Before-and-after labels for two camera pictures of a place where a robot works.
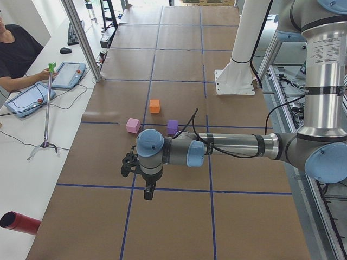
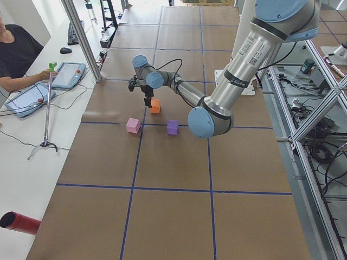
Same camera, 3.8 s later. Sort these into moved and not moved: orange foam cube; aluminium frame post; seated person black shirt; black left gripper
Moved: black left gripper
Not moved: seated person black shirt; orange foam cube; aluminium frame post
